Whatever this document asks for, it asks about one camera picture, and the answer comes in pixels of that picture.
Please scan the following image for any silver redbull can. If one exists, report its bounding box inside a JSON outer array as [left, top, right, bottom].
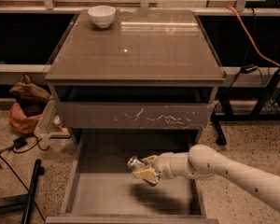
[[126, 155, 161, 188]]

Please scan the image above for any black floor cable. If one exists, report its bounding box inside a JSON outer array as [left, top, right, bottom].
[[0, 133, 50, 224]]

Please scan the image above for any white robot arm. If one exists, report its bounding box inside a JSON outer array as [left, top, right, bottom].
[[127, 145, 280, 213]]

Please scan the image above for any orange cable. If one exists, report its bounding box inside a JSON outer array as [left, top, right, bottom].
[[226, 5, 280, 68]]

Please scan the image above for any clear plastic bin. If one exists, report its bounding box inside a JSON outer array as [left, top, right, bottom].
[[35, 100, 75, 151]]

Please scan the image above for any white ceramic bowl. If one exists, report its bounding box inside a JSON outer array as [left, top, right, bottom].
[[88, 6, 116, 28]]

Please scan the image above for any orange cloth bag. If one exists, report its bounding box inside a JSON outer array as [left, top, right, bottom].
[[8, 103, 43, 134]]

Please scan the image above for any black power adapter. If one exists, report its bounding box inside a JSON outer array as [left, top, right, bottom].
[[13, 136, 27, 148]]

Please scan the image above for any black table frame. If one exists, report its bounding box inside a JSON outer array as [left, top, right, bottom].
[[211, 68, 280, 146]]

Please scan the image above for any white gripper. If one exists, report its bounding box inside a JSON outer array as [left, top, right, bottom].
[[133, 152, 175, 180]]

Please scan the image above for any open grey middle drawer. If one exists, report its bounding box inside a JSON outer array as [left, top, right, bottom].
[[46, 130, 219, 224]]

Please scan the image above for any grey drawer cabinet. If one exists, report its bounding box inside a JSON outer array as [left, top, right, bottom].
[[45, 8, 225, 143]]

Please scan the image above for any black metal stand leg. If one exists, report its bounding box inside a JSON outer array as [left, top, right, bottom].
[[0, 159, 45, 224]]

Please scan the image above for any black adapter on rail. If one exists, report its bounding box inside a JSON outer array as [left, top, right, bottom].
[[241, 64, 258, 74]]

